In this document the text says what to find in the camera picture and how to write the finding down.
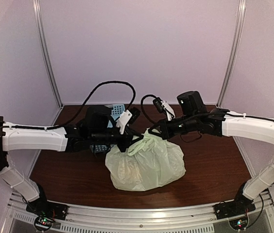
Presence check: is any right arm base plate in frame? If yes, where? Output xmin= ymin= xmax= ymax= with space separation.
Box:
xmin=213 ymin=200 xmax=256 ymax=220

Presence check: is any light blue perforated basket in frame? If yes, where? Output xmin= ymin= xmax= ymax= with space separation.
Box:
xmin=89 ymin=103 xmax=125 ymax=154

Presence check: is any right aluminium frame post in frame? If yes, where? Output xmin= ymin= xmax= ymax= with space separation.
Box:
xmin=216 ymin=0 xmax=246 ymax=107

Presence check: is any left aluminium frame post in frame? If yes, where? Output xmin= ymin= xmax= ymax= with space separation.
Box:
xmin=32 ymin=0 xmax=63 ymax=108

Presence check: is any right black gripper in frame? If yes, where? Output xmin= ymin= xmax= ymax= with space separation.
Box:
xmin=149 ymin=114 xmax=199 ymax=139

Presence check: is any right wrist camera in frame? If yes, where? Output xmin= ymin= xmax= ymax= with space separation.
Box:
xmin=153 ymin=97 xmax=175 ymax=121

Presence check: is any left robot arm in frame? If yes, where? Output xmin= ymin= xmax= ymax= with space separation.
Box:
xmin=0 ymin=105 xmax=143 ymax=216

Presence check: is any circuit board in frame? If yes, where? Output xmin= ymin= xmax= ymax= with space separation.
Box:
xmin=229 ymin=217 xmax=249 ymax=231
xmin=34 ymin=216 xmax=53 ymax=232

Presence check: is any right circuit board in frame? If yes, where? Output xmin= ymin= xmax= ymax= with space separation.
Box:
xmin=229 ymin=217 xmax=249 ymax=231

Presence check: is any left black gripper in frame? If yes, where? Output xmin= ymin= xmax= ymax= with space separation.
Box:
xmin=90 ymin=125 xmax=143 ymax=152

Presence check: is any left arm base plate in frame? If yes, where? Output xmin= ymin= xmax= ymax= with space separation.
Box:
xmin=26 ymin=202 xmax=68 ymax=220

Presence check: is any light green plastic bag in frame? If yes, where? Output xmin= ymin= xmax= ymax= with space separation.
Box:
xmin=105 ymin=131 xmax=186 ymax=192

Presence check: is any left circuit board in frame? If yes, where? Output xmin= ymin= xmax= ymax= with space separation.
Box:
xmin=34 ymin=216 xmax=53 ymax=232

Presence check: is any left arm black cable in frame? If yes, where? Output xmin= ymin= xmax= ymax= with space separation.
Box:
xmin=0 ymin=81 xmax=137 ymax=146

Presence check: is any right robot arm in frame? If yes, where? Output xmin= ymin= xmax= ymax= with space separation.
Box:
xmin=149 ymin=91 xmax=274 ymax=215

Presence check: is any aluminium frame post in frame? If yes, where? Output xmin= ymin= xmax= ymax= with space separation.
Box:
xmin=216 ymin=0 xmax=246 ymax=107
xmin=32 ymin=0 xmax=63 ymax=108

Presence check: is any front aluminium rail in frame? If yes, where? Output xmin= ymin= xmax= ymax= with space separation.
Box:
xmin=0 ymin=191 xmax=274 ymax=233

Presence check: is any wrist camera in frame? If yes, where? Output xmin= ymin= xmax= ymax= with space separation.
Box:
xmin=153 ymin=97 xmax=175 ymax=121
xmin=116 ymin=107 xmax=140 ymax=134

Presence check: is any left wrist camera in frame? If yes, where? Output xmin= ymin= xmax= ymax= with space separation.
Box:
xmin=116 ymin=107 xmax=140 ymax=134

